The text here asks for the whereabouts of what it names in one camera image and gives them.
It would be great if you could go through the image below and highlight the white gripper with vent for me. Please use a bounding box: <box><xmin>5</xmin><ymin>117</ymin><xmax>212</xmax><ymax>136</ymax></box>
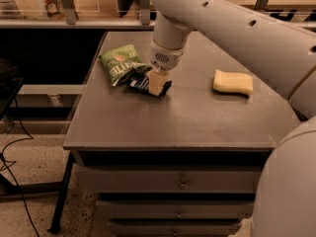
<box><xmin>147</xmin><ymin>39</ymin><xmax>184</xmax><ymax>96</ymax></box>

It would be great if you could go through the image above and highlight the blue rxbar blueberry bar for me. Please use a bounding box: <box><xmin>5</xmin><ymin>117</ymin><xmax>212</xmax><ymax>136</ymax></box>
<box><xmin>126</xmin><ymin>73</ymin><xmax>172</xmax><ymax>97</ymax></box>

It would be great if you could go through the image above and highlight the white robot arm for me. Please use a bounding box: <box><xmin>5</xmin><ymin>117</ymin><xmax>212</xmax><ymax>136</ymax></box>
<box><xmin>150</xmin><ymin>0</ymin><xmax>316</xmax><ymax>237</ymax></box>

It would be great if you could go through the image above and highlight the green jalapeno chip bag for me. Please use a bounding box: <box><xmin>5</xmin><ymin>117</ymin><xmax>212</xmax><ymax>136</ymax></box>
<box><xmin>99</xmin><ymin>44</ymin><xmax>151</xmax><ymax>87</ymax></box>

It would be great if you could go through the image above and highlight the yellow sponge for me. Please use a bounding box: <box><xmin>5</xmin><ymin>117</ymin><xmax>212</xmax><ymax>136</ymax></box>
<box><xmin>213</xmin><ymin>69</ymin><xmax>254</xmax><ymax>96</ymax></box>

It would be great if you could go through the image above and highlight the grey drawer cabinet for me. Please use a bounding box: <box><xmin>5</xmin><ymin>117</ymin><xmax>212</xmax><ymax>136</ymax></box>
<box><xmin>64</xmin><ymin>33</ymin><xmax>299</xmax><ymax>230</ymax></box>

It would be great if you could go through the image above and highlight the top grey drawer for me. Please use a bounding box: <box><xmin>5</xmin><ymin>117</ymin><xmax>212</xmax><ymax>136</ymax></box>
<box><xmin>78</xmin><ymin>166</ymin><xmax>260</xmax><ymax>194</ymax></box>

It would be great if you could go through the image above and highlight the grey drawer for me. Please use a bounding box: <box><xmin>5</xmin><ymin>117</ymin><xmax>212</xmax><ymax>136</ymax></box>
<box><xmin>96</xmin><ymin>200</ymin><xmax>253</xmax><ymax>219</ymax></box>
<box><xmin>109</xmin><ymin>221</ymin><xmax>251</xmax><ymax>237</ymax></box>
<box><xmin>78</xmin><ymin>166</ymin><xmax>260</xmax><ymax>194</ymax></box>

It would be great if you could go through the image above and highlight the middle grey drawer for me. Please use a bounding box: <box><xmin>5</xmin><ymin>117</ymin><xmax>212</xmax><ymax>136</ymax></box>
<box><xmin>96</xmin><ymin>200</ymin><xmax>253</xmax><ymax>219</ymax></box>

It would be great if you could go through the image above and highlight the bottom grey drawer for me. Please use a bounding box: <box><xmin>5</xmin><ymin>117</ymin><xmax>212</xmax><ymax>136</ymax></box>
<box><xmin>109</xmin><ymin>221</ymin><xmax>251</xmax><ymax>237</ymax></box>

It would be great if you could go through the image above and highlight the grey metal shelf rail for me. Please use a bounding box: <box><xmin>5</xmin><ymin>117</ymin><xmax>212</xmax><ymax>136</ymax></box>
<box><xmin>0</xmin><ymin>0</ymin><xmax>316</xmax><ymax>31</ymax></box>

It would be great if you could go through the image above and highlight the black floor cable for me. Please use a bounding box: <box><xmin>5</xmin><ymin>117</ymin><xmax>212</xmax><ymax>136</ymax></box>
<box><xmin>0</xmin><ymin>96</ymin><xmax>41</xmax><ymax>237</ymax></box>

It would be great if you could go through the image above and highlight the black table leg frame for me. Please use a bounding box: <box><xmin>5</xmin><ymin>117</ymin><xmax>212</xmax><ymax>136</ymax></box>
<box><xmin>0</xmin><ymin>153</ymin><xmax>75</xmax><ymax>236</ymax></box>

